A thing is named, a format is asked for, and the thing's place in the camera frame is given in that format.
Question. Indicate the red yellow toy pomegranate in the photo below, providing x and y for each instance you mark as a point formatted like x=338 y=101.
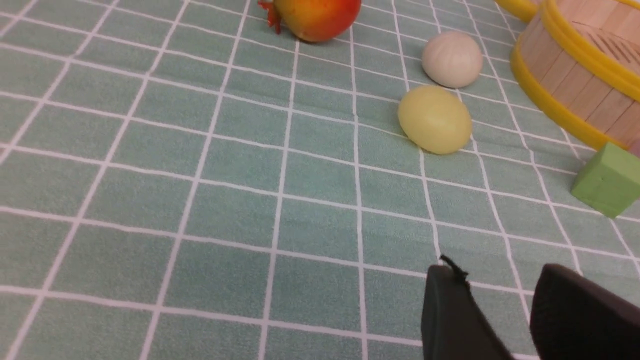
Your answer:
x=312 y=21

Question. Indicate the green checked tablecloth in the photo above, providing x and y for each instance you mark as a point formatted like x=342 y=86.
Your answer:
x=178 y=182

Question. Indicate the green foam cube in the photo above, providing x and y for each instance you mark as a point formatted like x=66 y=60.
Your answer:
x=609 y=182

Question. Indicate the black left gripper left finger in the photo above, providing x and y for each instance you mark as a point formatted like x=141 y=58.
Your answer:
x=452 y=326

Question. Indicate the white bun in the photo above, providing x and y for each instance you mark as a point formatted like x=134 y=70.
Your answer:
x=452 y=59

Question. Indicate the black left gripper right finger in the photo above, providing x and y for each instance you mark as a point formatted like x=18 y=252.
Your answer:
x=574 y=318

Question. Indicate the bamboo steamer tray yellow rim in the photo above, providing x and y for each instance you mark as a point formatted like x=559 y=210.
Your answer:
x=578 y=62

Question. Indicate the yellow bun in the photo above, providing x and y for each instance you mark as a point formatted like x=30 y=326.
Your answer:
x=435 y=119

